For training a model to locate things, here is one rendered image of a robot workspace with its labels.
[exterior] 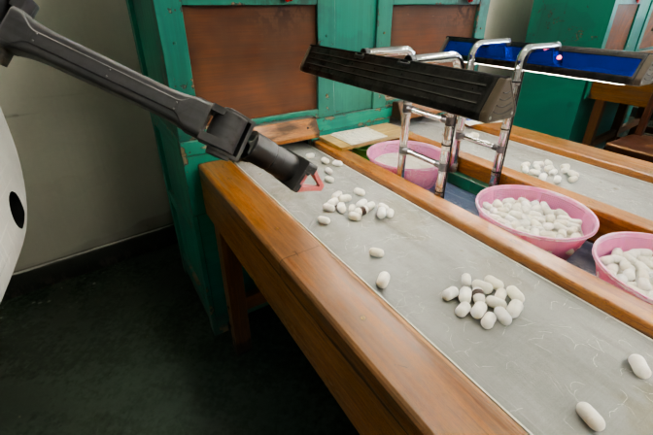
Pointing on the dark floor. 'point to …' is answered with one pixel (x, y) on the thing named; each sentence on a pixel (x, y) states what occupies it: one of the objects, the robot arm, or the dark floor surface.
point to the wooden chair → (638, 148)
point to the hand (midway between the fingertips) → (319, 186)
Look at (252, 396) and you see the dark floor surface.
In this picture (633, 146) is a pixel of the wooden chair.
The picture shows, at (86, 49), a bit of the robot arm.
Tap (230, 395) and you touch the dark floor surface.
